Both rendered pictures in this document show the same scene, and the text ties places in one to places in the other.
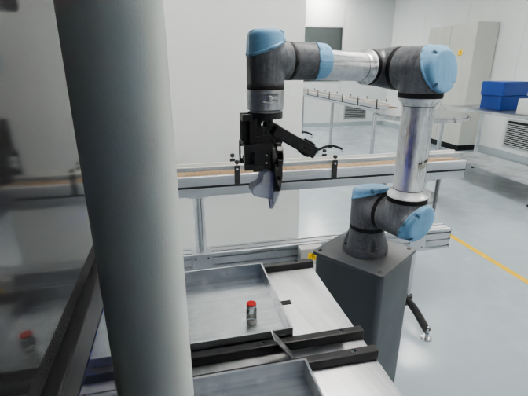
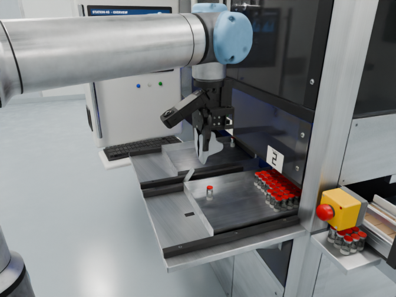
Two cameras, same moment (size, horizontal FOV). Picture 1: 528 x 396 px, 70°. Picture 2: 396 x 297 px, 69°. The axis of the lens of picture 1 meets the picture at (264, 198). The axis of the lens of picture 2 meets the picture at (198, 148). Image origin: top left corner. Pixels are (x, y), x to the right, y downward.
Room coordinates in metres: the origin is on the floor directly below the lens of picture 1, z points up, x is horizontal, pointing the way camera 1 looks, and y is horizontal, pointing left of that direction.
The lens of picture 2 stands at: (1.45, -0.11, 1.42)
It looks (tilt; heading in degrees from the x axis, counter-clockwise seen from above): 24 degrees down; 173
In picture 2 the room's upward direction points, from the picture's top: straight up
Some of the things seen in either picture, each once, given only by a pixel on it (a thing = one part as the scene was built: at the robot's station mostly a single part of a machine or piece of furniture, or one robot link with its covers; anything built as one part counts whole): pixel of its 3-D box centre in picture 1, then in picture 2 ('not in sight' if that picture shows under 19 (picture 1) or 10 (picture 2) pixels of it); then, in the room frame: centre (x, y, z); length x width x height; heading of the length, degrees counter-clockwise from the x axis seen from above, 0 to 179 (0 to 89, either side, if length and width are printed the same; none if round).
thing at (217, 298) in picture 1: (197, 307); (246, 197); (0.68, 0.14, 0.90); 0.34 x 0.26 x 0.04; 104
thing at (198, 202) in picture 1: (202, 267); not in sight; (1.63, 0.30, 0.46); 0.09 x 0.09 x 0.77; 13
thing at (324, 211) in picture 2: not in sight; (326, 211); (0.91, 0.27, 0.99); 0.04 x 0.04 x 0.04; 13
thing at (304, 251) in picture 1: (310, 254); not in sight; (1.68, -0.23, 0.50); 0.12 x 0.05 x 0.09; 103
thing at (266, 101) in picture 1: (265, 100); (208, 69); (0.79, 0.00, 1.32); 0.08 x 0.08 x 0.05
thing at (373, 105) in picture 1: (332, 97); not in sight; (6.35, -1.12, 0.92); 3.60 x 0.15 x 0.16; 13
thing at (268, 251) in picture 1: (309, 250); not in sight; (1.75, -0.24, 0.49); 1.60 x 0.08 x 0.12; 103
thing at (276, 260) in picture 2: not in sight; (190, 143); (-0.17, 0.04, 0.73); 1.98 x 0.01 x 0.25; 13
